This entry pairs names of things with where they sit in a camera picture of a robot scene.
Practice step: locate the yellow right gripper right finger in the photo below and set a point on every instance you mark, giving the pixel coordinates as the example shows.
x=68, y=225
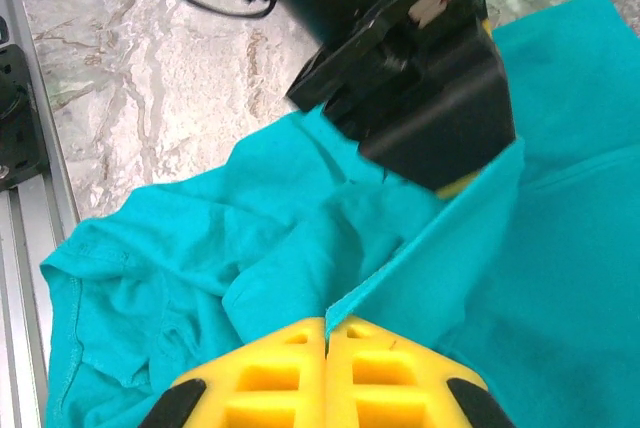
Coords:
x=380, y=353

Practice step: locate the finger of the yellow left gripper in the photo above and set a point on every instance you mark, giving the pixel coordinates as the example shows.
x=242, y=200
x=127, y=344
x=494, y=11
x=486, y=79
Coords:
x=457, y=185

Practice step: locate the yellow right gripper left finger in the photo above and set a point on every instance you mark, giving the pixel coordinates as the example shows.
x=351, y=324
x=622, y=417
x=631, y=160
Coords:
x=280, y=363

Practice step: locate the teal t-shirt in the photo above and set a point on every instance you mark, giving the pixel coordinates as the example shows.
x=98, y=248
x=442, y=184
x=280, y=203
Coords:
x=575, y=198

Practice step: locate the aluminium mounting rail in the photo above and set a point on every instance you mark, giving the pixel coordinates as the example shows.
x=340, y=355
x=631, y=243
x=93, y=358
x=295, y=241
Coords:
x=30, y=273

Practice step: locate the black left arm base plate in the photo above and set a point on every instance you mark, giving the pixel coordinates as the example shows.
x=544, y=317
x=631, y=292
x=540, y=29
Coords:
x=20, y=123

